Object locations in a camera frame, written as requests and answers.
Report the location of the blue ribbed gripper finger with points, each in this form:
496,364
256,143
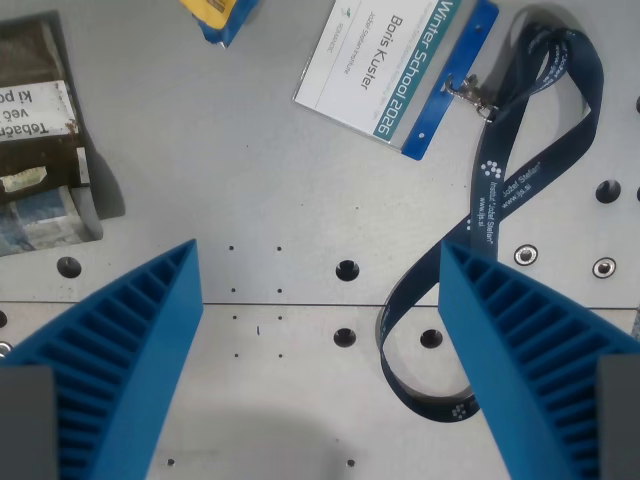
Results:
125,350
525,350

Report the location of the blue and yellow snack bag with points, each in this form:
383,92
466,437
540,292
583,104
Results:
220,18

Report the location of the tobacco pouch with warning label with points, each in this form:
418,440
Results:
42,140

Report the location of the white conference name badge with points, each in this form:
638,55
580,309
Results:
395,75

